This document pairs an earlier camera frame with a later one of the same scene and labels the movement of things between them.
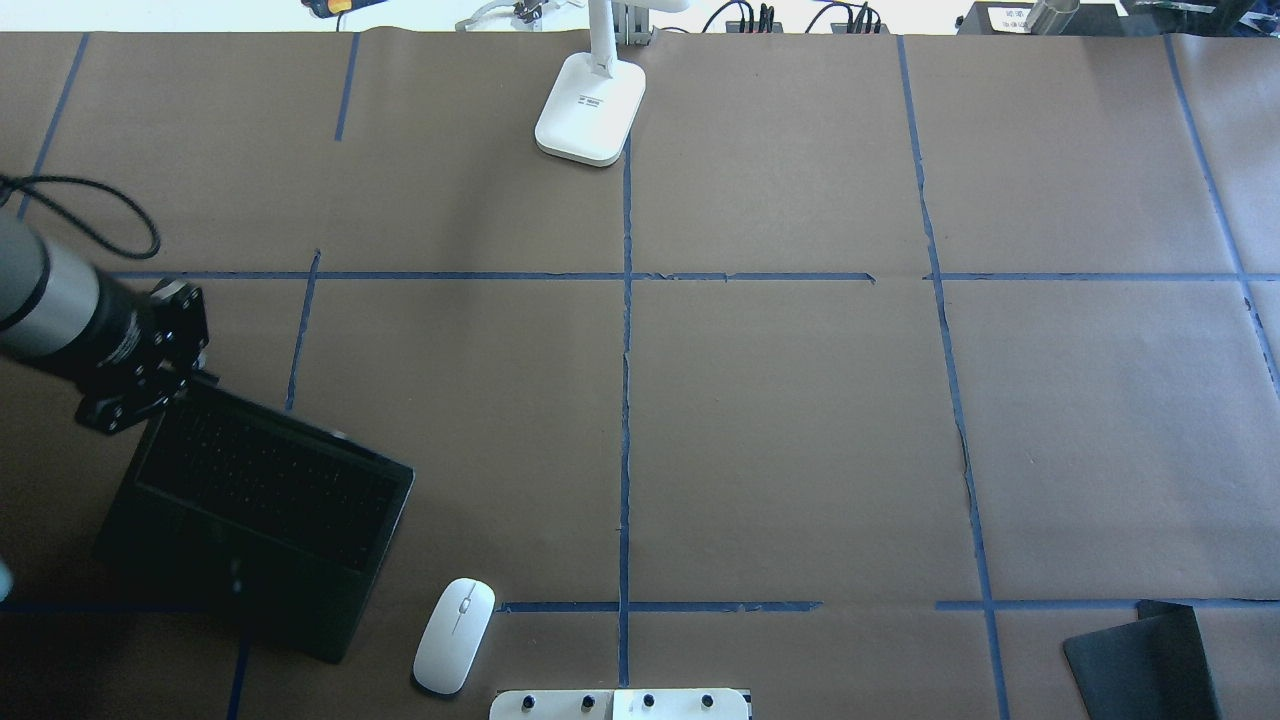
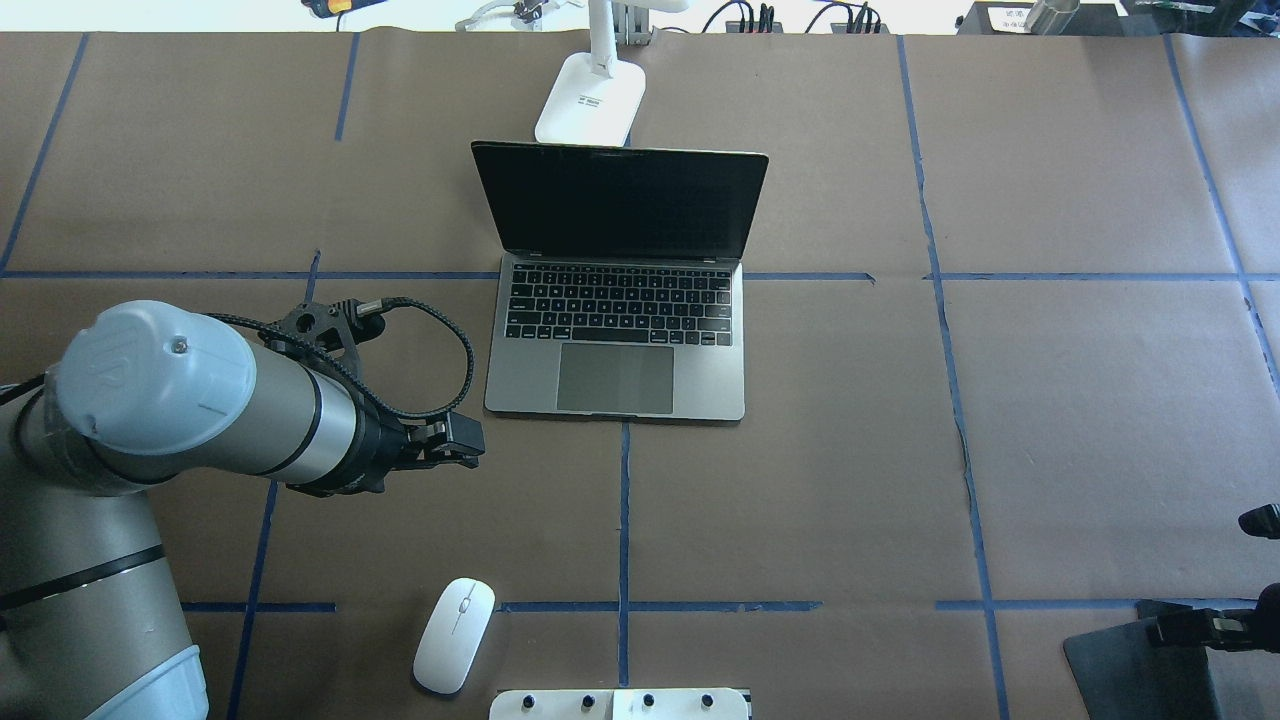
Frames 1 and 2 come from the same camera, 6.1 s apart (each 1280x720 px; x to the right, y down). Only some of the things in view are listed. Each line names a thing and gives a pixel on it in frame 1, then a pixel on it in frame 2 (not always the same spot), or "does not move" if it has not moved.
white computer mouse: [455, 630] does not move
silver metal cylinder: [1051, 17] does not move
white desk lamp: [589, 116] does not move
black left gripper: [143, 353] -> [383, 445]
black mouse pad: [1149, 668] does not move
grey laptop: [258, 515] -> [621, 290]
